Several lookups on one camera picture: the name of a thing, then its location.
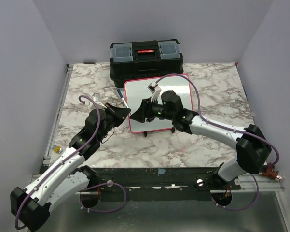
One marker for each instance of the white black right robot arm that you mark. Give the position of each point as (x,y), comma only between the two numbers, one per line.
(249,143)

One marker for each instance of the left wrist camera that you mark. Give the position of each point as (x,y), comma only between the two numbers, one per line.
(97,99)

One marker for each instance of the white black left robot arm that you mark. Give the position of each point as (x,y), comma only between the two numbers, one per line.
(31,205)

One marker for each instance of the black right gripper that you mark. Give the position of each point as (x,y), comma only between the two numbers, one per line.
(144,111)

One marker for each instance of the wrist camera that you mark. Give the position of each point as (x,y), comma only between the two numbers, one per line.
(155,91)
(97,99)

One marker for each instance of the aluminium frame rail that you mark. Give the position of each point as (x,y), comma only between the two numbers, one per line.
(48,152)

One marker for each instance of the black mounting rail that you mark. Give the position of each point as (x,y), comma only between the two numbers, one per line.
(143,184)

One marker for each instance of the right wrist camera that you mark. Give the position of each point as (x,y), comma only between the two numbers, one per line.
(155,91)

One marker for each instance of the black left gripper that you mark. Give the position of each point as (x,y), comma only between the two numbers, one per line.
(121,113)

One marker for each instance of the yellow silver small part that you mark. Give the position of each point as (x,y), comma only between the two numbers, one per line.
(57,149)

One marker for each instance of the red brown cable connector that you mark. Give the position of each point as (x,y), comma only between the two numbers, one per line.
(269,171)

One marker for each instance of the blue tape piece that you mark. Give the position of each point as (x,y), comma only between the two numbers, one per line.
(161,171)

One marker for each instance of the black plastic toolbox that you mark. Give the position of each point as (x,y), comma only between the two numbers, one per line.
(140,60)

